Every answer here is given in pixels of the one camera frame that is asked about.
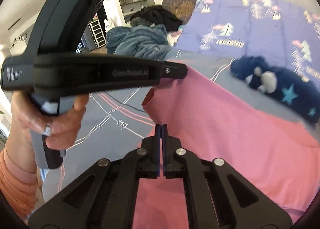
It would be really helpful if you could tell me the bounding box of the blue striped bed sheet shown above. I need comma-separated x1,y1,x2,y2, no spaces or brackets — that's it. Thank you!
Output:
41,52,319,200

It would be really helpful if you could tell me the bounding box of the person's left hand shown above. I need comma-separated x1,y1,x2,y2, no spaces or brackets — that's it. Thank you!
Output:
6,91,89,152

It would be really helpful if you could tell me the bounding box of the teal fleece blanket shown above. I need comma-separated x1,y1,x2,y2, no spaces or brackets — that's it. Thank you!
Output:
106,25,171,60

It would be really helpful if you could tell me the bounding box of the white shelf rack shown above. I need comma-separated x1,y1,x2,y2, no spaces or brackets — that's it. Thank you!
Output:
88,20,106,48

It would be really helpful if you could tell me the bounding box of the black clothes pile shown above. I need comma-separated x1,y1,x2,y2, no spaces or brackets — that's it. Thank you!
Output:
130,5,183,32

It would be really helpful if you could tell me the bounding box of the orange left sleeve forearm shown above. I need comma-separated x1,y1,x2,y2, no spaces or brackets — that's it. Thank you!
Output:
0,122,45,221

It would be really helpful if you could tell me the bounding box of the navy star fleece garment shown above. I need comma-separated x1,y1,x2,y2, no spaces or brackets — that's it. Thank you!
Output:
231,56,319,125

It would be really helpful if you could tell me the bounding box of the pink shirt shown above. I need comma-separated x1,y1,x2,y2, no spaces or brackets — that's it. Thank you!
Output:
142,69,319,221

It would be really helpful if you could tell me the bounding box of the purple tree print duvet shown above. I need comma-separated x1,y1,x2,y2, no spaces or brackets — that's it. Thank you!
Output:
175,0,319,80

